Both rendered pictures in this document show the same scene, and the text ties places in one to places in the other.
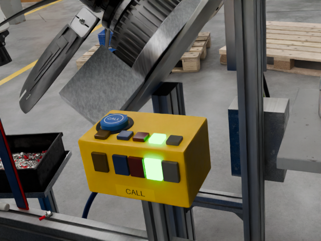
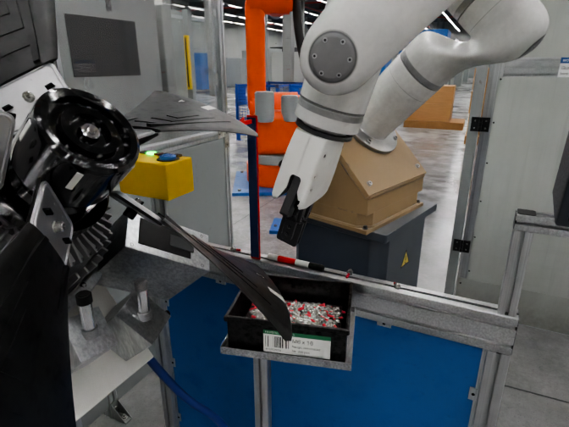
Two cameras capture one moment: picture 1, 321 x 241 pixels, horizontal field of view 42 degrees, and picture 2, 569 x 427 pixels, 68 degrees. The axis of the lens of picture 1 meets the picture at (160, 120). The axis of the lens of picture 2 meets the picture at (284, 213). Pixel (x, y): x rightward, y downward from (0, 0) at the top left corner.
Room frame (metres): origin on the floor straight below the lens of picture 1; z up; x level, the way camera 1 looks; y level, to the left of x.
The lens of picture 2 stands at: (1.57, 0.35, 1.29)
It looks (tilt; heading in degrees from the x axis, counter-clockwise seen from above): 20 degrees down; 180
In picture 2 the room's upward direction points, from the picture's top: straight up
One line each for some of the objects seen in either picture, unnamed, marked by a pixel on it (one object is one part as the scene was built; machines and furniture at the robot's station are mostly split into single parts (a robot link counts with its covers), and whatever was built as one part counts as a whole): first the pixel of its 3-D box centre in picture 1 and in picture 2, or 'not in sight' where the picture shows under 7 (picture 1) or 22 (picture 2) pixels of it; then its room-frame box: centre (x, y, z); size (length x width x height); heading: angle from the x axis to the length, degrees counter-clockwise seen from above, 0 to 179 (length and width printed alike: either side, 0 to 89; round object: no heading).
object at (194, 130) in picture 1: (147, 158); (156, 177); (0.53, 0.03, 1.02); 0.16 x 0.10 x 0.11; 63
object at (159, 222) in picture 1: (156, 212); (160, 213); (0.53, 0.03, 0.92); 0.03 x 0.03 x 0.12; 63
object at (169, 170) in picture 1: (170, 171); not in sight; (0.45, 0.00, 1.04); 0.02 x 0.01 x 0.03; 63
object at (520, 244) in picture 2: not in sight; (516, 263); (0.90, 0.76, 0.96); 0.03 x 0.03 x 0.20; 63
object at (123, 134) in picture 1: (125, 135); not in sight; (0.51, 0.05, 1.08); 0.02 x 0.02 x 0.01; 63
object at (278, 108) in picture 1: (259, 138); not in sight; (1.03, -0.27, 0.73); 0.15 x 0.09 x 0.22; 63
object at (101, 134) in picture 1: (102, 134); not in sight; (0.52, 0.08, 1.08); 0.02 x 0.02 x 0.01; 63
